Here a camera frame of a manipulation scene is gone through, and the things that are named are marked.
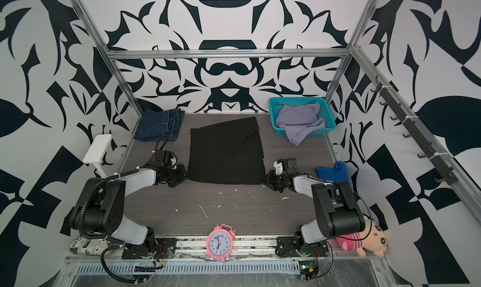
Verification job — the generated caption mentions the bright blue cloth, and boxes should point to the bright blue cloth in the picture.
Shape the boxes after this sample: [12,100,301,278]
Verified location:
[315,161,349,182]

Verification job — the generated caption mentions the pink plush pig toy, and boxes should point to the pink plush pig toy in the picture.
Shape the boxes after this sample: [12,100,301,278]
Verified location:
[336,216,388,258]

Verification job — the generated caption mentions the white box on stand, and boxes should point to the white box on stand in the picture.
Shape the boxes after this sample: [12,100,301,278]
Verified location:
[82,134,112,178]

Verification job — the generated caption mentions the black coat hook rail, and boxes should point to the black coat hook rail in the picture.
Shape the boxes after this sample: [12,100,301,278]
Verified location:
[372,75,464,185]

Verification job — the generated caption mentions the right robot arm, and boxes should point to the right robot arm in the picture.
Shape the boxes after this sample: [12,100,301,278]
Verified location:
[264,158,366,256]

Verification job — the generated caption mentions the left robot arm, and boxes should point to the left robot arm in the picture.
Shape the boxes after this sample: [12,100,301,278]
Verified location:
[69,150,187,252]

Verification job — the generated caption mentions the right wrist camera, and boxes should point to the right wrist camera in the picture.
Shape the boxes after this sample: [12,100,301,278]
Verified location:
[273,160,284,175]

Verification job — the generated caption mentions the black garment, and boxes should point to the black garment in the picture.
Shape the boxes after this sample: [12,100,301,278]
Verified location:
[187,117,266,185]

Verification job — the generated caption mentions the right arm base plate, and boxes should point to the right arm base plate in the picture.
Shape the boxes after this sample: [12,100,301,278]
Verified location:
[274,235,329,258]

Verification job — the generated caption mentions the small green circuit board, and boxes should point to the small green circuit board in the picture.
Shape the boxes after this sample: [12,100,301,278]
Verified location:
[299,260,319,281]

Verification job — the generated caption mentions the black corrugated cable hose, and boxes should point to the black corrugated cable hose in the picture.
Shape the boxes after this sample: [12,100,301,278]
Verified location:
[76,134,170,284]

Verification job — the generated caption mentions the white slotted cable duct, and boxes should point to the white slotted cable duct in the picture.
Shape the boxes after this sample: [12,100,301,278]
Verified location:
[73,260,301,276]

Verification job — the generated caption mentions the lavender garment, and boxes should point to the lavender garment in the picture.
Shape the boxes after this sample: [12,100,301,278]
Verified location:
[275,104,326,146]

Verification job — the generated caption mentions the dark blue denim skirt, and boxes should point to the dark blue denim skirt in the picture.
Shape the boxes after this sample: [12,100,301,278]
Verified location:
[134,109,185,142]

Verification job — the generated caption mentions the pink alarm clock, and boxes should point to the pink alarm clock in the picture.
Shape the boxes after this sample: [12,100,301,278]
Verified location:
[206,224,236,262]

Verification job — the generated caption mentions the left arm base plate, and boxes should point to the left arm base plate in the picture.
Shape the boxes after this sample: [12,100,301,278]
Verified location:
[122,238,178,259]

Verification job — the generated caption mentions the teal plastic basket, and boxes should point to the teal plastic basket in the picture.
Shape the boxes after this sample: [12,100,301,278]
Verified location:
[268,97,337,137]

